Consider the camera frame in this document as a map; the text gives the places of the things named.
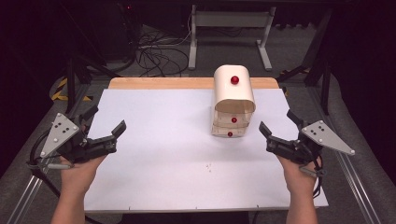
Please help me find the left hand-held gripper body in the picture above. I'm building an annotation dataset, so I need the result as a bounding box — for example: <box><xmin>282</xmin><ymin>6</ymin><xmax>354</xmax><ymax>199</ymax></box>
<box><xmin>39</xmin><ymin>112</ymin><xmax>118</xmax><ymax>171</ymax></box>

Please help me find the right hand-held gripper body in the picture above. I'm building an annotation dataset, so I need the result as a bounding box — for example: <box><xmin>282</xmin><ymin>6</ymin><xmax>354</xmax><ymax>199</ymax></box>
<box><xmin>265</xmin><ymin>119</ymin><xmax>356</xmax><ymax>178</ymax></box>

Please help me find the clear drawer with white front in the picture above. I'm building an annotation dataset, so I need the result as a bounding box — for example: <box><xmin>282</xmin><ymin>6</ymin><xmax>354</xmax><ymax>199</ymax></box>
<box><xmin>211</xmin><ymin>125</ymin><xmax>250</xmax><ymax>139</ymax></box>

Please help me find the white cabinet with red knob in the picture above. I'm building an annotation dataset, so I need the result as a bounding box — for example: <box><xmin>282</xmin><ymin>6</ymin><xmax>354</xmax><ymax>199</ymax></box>
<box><xmin>210</xmin><ymin>63</ymin><xmax>257</xmax><ymax>139</ymax></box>

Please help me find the person's left hand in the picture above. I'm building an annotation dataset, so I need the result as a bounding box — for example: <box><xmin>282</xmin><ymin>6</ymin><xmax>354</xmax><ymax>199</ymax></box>
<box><xmin>59</xmin><ymin>156</ymin><xmax>106</xmax><ymax>195</ymax></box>

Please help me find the person's right hand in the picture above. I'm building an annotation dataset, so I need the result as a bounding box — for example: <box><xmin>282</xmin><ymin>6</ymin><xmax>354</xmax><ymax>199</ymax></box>
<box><xmin>277</xmin><ymin>155</ymin><xmax>320</xmax><ymax>195</ymax></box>

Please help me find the clear drawer with red knob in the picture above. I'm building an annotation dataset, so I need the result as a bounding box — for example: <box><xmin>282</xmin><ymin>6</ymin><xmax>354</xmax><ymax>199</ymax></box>
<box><xmin>212</xmin><ymin>111</ymin><xmax>254</xmax><ymax>129</ymax></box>

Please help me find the yellow and black striped tape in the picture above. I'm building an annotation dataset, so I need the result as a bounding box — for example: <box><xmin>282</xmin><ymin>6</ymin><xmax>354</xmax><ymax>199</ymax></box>
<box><xmin>50</xmin><ymin>77</ymin><xmax>93</xmax><ymax>102</ymax></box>

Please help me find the black tripod stand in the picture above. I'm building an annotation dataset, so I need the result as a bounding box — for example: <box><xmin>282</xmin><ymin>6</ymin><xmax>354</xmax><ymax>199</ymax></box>
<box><xmin>62</xmin><ymin>3</ymin><xmax>122</xmax><ymax>115</ymax></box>

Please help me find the black metal stand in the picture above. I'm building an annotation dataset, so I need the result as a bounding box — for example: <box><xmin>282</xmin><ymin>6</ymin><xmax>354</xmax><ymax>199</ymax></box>
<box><xmin>276</xmin><ymin>8</ymin><xmax>334</xmax><ymax>116</ymax></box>

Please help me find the white board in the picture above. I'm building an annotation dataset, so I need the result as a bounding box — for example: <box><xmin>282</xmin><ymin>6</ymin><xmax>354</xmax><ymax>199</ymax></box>
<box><xmin>83</xmin><ymin>88</ymin><xmax>330</xmax><ymax>213</ymax></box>

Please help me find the wooden table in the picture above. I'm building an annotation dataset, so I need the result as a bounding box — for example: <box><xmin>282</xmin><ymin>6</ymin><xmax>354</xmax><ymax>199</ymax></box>
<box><xmin>107</xmin><ymin>77</ymin><xmax>280</xmax><ymax>91</ymax></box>

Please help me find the black equipment case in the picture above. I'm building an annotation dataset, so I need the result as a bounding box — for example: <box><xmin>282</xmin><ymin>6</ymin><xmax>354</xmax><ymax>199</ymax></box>
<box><xmin>87</xmin><ymin>0</ymin><xmax>139</xmax><ymax>62</ymax></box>

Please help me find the person's dark clothing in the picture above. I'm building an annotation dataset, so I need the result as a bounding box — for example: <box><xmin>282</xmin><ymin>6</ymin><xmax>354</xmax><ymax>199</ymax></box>
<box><xmin>120</xmin><ymin>212</ymin><xmax>250</xmax><ymax>224</ymax></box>

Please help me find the left hand-held gripper cable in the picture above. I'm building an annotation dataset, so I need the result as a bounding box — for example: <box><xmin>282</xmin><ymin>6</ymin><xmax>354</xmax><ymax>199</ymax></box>
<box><xmin>27</xmin><ymin>129</ymin><xmax>62</xmax><ymax>199</ymax></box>

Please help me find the hand-held gripper cable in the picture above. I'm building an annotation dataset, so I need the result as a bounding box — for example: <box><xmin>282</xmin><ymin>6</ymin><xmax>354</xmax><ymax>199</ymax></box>
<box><xmin>27</xmin><ymin>129</ymin><xmax>62</xmax><ymax>199</ymax></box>
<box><xmin>312</xmin><ymin>155</ymin><xmax>327</xmax><ymax>200</ymax></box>

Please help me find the right hand-held gripper cable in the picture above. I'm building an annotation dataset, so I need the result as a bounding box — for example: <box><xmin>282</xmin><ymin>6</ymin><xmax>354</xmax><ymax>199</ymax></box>
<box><xmin>312</xmin><ymin>155</ymin><xmax>327</xmax><ymax>200</ymax></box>

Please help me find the aluminium rail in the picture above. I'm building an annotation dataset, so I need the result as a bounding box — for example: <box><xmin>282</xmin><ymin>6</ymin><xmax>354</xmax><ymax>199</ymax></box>
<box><xmin>6</xmin><ymin>175</ymin><xmax>43</xmax><ymax>224</ymax></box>
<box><xmin>306</xmin><ymin>87</ymin><xmax>382</xmax><ymax>224</ymax></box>

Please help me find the bundle of black cables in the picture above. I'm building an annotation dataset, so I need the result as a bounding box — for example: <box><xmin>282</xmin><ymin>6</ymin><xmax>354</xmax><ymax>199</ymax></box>
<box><xmin>134</xmin><ymin>26</ymin><xmax>191</xmax><ymax>78</ymax></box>

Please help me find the white metal stand frame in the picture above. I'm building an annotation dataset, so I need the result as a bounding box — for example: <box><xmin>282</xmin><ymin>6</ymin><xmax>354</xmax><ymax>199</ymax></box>
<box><xmin>188</xmin><ymin>4</ymin><xmax>277</xmax><ymax>72</ymax></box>

